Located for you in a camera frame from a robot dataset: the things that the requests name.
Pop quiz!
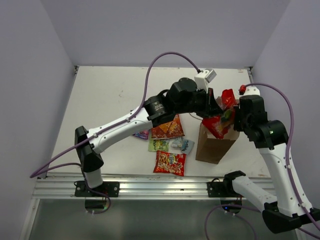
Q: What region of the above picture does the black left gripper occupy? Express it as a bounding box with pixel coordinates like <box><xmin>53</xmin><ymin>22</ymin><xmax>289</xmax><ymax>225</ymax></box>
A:
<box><xmin>175</xmin><ymin>86</ymin><xmax>224</xmax><ymax>119</ymax></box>

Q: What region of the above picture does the red fruit candy bag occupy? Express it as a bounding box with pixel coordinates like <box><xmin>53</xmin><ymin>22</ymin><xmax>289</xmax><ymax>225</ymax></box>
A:
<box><xmin>201</xmin><ymin>89</ymin><xmax>238</xmax><ymax>139</ymax></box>

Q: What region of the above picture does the brown paper bag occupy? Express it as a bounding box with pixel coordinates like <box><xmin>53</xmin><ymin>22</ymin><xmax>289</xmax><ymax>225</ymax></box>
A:
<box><xmin>195</xmin><ymin>115</ymin><xmax>240</xmax><ymax>165</ymax></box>

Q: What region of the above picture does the red Doritos chip bag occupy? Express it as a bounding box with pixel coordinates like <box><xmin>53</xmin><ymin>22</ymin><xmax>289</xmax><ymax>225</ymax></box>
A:
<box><xmin>150</xmin><ymin>114</ymin><xmax>185</xmax><ymax>140</ymax></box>

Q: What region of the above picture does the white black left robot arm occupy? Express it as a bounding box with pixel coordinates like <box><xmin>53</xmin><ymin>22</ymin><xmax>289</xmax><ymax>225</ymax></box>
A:
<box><xmin>74</xmin><ymin>77</ymin><xmax>223</xmax><ymax>197</ymax></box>

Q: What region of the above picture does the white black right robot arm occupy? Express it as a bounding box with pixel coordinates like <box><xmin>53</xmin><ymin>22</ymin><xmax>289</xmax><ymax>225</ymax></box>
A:
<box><xmin>222</xmin><ymin>95</ymin><xmax>320</xmax><ymax>234</ymax></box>

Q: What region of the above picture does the red mixed snack bag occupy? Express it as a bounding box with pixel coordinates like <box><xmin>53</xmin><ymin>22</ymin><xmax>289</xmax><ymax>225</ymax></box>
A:
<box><xmin>153</xmin><ymin>150</ymin><xmax>187</xmax><ymax>177</ymax></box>

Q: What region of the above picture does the purple snack bag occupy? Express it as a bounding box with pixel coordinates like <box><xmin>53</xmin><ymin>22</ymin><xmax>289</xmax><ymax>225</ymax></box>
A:
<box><xmin>133</xmin><ymin>130</ymin><xmax>149</xmax><ymax>140</ymax></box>

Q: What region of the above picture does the aluminium table edge strip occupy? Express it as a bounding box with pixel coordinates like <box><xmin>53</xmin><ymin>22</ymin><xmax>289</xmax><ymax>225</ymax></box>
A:
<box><xmin>246</xmin><ymin>66</ymin><xmax>254</xmax><ymax>83</ymax></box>

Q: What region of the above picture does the pale blue snack packet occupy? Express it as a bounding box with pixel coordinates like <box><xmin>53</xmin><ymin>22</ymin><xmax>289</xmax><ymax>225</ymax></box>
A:
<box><xmin>171</xmin><ymin>136</ymin><xmax>195</xmax><ymax>155</ymax></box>

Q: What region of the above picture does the green snack packet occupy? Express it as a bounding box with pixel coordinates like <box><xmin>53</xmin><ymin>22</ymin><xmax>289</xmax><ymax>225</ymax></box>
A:
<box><xmin>148</xmin><ymin>139</ymin><xmax>170</xmax><ymax>152</ymax></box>

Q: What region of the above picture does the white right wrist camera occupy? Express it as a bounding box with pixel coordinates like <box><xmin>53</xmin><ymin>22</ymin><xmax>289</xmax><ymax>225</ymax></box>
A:
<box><xmin>238</xmin><ymin>85</ymin><xmax>261</xmax><ymax>96</ymax></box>

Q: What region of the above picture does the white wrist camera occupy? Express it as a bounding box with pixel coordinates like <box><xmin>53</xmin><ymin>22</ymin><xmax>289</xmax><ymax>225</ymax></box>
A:
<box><xmin>194</xmin><ymin>68</ymin><xmax>217</xmax><ymax>93</ymax></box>
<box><xmin>238</xmin><ymin>85</ymin><xmax>261</xmax><ymax>96</ymax></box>

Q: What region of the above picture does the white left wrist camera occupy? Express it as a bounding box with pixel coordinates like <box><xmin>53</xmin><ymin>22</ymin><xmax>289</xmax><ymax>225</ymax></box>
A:
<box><xmin>194</xmin><ymin>68</ymin><xmax>217</xmax><ymax>93</ymax></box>

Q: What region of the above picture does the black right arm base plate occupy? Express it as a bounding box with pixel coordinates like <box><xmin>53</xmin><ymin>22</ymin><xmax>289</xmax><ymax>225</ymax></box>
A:
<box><xmin>206</xmin><ymin>178</ymin><xmax>229</xmax><ymax>198</ymax></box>

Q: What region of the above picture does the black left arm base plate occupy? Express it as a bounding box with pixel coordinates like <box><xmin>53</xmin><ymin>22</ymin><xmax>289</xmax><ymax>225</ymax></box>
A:
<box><xmin>73</xmin><ymin>180</ymin><xmax>120</xmax><ymax>198</ymax></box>

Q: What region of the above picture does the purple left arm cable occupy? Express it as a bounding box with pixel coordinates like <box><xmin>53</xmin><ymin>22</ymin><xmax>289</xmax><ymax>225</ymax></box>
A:
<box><xmin>29</xmin><ymin>51</ymin><xmax>202</xmax><ymax>179</ymax></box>

